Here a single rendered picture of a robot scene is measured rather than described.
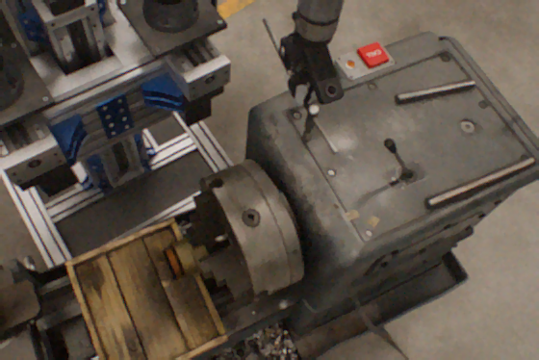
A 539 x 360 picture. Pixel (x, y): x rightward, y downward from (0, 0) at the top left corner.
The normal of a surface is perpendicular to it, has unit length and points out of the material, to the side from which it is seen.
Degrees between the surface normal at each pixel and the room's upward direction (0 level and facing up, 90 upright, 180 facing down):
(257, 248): 34
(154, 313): 0
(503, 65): 0
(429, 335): 0
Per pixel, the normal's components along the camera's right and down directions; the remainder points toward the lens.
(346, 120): 0.08, -0.45
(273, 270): 0.43, 0.46
